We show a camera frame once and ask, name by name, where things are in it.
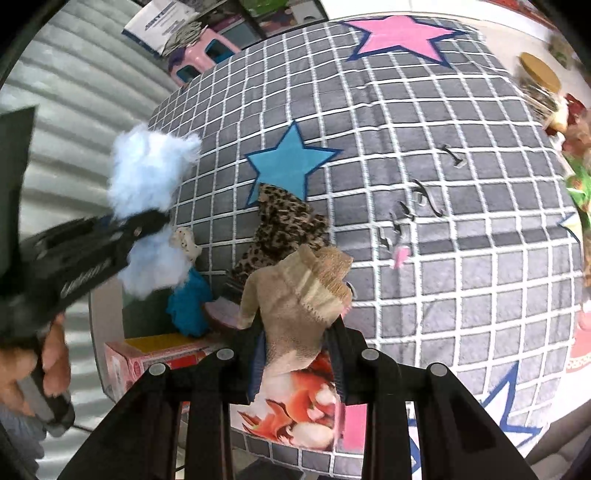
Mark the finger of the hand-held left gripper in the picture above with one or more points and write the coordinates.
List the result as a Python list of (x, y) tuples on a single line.
[(143, 228)]

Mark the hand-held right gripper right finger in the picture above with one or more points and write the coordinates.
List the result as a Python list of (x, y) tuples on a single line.
[(339, 369)]

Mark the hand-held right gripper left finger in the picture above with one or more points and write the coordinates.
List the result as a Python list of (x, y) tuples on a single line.
[(256, 369)]

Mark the light blue fluffy sock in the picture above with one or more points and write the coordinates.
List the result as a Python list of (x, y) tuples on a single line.
[(143, 170)]

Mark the grey storage box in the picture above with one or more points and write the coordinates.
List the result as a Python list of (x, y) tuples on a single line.
[(106, 314)]

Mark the beige sock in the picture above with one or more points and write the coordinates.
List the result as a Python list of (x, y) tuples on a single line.
[(286, 314)]

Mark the leopard print cloth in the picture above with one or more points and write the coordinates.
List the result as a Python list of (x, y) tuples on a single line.
[(281, 221)]

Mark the person's left hand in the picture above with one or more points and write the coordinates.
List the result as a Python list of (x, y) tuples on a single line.
[(55, 360)]

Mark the fox print sock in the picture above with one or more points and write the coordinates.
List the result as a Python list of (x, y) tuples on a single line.
[(300, 415)]

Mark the grey checked star rug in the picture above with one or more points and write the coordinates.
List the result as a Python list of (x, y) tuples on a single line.
[(415, 323)]

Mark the bright blue cloth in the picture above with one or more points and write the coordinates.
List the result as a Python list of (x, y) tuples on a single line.
[(189, 304)]

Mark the pink and yellow toy box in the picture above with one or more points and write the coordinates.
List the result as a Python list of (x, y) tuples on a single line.
[(152, 357)]

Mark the pink plastic stool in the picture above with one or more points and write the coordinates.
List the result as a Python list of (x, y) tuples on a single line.
[(203, 50)]

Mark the crumpled patterned paper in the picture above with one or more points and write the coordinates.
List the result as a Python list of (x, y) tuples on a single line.
[(184, 39)]

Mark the white printed paper bag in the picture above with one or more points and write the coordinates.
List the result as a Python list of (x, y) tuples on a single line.
[(157, 18)]

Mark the pink plush toy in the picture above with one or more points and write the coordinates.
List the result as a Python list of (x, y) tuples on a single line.
[(581, 350)]

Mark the dark storage shelf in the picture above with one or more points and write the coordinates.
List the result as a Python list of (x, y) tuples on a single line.
[(286, 18)]

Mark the green plastic toy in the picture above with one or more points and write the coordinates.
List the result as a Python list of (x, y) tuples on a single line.
[(581, 184)]

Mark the jar with wooden lid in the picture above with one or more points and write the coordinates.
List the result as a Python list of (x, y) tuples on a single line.
[(542, 99)]

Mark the red and white plush toy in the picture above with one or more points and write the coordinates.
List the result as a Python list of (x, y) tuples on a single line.
[(572, 115)]

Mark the round wooden lid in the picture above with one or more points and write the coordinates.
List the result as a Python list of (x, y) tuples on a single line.
[(540, 71)]

